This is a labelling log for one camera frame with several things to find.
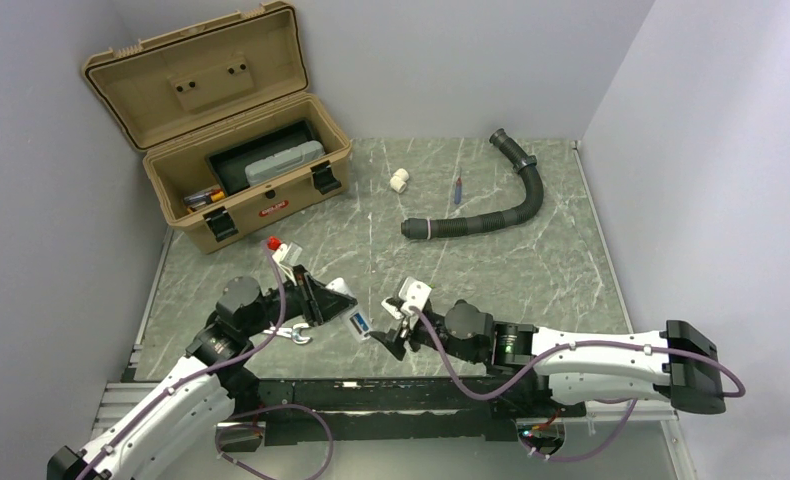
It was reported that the grey plastic case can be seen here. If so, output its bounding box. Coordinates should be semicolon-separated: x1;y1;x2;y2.
244;140;325;187

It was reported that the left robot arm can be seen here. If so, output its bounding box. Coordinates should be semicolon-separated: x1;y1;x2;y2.
46;265;357;479

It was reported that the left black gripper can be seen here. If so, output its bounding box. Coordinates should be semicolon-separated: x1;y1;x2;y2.
243;264;357;337

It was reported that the white pipe fitting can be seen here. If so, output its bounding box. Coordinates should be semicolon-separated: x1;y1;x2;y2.
389;168;410;194

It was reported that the black tray in toolbox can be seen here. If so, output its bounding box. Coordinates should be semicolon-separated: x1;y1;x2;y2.
206;120;324;196

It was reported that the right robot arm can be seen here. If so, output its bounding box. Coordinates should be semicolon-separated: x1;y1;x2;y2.
370;299;730;415

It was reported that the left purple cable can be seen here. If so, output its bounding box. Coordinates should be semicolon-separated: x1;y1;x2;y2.
73;239;335;480

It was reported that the orange black tool in toolbox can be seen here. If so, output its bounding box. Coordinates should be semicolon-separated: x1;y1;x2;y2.
183;186;226;213

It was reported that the black corrugated hose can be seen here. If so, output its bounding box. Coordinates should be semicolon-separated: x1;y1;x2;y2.
400;128;546;241

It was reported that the tan plastic toolbox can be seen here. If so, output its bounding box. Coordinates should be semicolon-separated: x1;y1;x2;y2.
83;1;351;254

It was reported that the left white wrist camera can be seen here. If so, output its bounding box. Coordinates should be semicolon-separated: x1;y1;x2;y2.
266;236;303;283

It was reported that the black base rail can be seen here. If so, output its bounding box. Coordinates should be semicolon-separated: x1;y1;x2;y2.
227;375;586;446

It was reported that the silver open-end wrench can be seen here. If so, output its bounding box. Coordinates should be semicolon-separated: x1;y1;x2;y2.
262;322;312;345

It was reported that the white remote control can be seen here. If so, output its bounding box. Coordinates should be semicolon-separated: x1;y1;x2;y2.
326;277;372;342

